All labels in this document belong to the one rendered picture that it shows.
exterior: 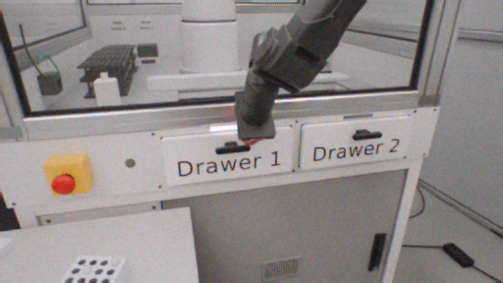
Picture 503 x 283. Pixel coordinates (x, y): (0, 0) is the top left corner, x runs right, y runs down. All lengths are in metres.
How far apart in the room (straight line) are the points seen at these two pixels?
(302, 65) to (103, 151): 0.45
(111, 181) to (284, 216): 0.44
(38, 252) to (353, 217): 0.77
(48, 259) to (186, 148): 0.33
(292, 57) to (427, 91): 0.52
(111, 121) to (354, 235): 0.74
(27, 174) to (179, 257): 0.36
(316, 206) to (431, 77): 0.43
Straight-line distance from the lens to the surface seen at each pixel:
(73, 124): 0.71
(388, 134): 0.86
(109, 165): 0.74
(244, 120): 0.59
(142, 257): 0.66
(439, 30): 0.89
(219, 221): 0.84
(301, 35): 0.44
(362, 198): 0.97
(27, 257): 0.75
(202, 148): 0.70
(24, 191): 0.81
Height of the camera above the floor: 1.19
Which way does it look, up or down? 25 degrees down
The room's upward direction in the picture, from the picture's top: straight up
